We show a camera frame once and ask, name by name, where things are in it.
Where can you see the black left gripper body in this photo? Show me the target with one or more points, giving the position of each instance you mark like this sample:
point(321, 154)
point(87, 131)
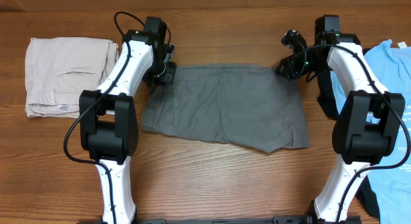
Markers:
point(161, 71)

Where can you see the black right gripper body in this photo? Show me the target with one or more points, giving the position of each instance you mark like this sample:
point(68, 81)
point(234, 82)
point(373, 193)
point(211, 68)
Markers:
point(310, 60)

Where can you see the grey shorts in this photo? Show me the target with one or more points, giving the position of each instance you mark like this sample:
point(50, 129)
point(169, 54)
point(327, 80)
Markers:
point(247, 105)

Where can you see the beige shorts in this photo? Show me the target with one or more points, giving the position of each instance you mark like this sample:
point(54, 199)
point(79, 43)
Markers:
point(58, 70)

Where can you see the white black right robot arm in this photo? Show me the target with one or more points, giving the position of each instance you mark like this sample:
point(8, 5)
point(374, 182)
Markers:
point(367, 126)

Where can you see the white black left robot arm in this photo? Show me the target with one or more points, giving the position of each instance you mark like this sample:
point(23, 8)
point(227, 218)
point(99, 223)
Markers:
point(108, 121)

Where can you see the light blue t-shirt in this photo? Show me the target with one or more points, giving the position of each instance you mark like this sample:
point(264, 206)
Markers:
point(369, 118)

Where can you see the black garment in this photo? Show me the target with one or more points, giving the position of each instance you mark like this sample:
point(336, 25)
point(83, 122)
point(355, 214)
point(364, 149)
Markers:
point(327, 102)

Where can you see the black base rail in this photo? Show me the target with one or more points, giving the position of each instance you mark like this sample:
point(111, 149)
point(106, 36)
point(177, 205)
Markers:
point(208, 220)

